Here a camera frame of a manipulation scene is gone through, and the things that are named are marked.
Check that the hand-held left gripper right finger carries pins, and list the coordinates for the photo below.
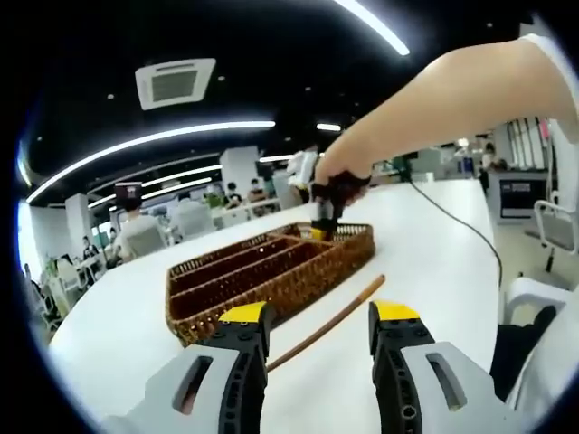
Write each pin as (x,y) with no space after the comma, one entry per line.
(393,361)

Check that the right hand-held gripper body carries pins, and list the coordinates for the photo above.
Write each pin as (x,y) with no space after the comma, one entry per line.
(337,192)

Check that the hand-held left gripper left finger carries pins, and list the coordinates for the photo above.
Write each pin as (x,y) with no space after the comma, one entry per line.
(244,361)

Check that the brown wooden chopstick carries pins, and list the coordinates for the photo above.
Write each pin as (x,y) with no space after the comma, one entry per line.
(335,318)

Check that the brown wicker storage tray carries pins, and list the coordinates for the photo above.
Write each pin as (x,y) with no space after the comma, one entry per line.
(280,289)

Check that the ceiling light strip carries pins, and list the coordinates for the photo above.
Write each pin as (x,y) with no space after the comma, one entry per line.
(375,27)
(329,127)
(149,144)

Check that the dark green panel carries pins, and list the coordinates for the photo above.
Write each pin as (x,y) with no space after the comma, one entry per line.
(402,167)

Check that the green potted plant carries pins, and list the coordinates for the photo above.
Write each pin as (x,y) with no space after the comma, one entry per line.
(212,200)

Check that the person's black trousers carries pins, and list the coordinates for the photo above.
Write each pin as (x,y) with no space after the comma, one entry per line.
(515,357)

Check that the white cabinet with dark screen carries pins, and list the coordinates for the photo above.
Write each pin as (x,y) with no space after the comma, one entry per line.
(520,199)

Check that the hanging dark display screen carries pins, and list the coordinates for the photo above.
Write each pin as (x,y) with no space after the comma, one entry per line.
(129,191)

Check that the ceiling air conditioner vent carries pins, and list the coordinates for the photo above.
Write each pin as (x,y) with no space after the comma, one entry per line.
(176,83)

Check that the grey mesh office chair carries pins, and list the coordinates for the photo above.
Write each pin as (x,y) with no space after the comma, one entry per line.
(556,226)

